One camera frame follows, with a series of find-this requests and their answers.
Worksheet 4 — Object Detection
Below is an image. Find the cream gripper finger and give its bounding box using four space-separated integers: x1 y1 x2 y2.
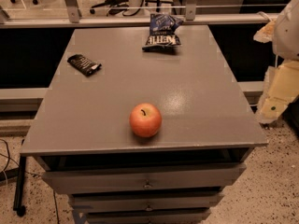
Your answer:
253 20 276 43
255 60 299 124

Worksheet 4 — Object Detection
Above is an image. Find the blue chip bag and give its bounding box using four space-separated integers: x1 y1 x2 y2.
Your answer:
142 13 183 51

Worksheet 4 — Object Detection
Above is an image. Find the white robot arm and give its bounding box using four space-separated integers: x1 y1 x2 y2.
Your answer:
253 0 299 124

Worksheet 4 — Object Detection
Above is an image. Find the red apple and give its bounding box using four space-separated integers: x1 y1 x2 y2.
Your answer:
129 103 162 137

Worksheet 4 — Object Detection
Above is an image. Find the top grey drawer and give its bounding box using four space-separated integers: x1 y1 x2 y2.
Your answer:
42 163 246 194

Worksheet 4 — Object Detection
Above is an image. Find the grey drawer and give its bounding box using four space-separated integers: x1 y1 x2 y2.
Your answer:
42 163 246 194
69 191 223 213
86 208 210 224

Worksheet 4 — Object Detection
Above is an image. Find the bottom grey drawer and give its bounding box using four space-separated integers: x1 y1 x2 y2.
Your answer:
86 208 210 224

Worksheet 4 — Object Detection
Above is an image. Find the black snack bar wrapper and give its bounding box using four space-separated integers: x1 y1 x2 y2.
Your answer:
67 54 102 77

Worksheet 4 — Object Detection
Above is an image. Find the middle grey drawer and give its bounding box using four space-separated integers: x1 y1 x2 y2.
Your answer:
69 191 223 213

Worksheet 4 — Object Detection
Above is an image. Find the grey drawer cabinet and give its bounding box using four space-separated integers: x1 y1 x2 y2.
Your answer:
21 26 266 224

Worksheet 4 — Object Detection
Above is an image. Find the grey metal railing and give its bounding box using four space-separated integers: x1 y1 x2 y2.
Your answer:
0 0 278 28

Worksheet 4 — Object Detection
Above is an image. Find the black stand with wheel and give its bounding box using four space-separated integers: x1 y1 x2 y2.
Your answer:
13 156 26 217

